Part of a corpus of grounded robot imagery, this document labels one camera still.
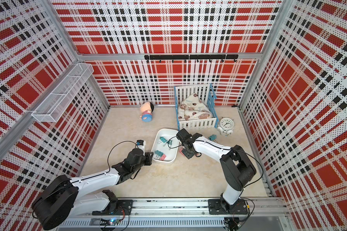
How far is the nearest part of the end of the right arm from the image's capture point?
25.6 inches

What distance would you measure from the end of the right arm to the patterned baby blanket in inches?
12.8

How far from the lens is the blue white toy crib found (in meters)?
1.03

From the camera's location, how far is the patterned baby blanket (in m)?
1.09

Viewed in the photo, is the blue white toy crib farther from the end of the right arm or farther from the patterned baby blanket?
the end of the right arm

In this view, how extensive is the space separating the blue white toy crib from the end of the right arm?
259mm
